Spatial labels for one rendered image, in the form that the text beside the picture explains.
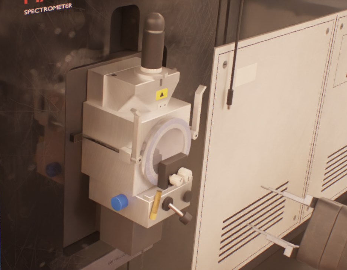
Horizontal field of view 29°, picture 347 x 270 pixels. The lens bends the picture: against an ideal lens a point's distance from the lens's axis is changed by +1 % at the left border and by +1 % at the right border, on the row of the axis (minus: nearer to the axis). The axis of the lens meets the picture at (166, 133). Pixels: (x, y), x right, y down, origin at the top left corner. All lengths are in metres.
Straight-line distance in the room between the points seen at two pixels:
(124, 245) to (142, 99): 0.21
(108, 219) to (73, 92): 0.18
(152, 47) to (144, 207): 0.19
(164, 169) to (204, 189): 0.30
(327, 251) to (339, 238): 0.02
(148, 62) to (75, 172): 0.17
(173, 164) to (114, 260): 0.22
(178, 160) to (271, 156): 0.47
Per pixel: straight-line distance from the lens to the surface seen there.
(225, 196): 1.16
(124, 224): 0.86
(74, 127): 0.82
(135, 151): 0.76
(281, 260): 1.49
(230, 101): 1.04
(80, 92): 0.81
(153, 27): 0.78
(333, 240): 0.74
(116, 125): 0.78
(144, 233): 0.88
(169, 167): 0.80
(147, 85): 0.78
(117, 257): 0.97
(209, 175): 1.09
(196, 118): 0.84
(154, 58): 0.79
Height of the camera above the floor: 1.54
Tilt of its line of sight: 23 degrees down
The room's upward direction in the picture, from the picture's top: 5 degrees clockwise
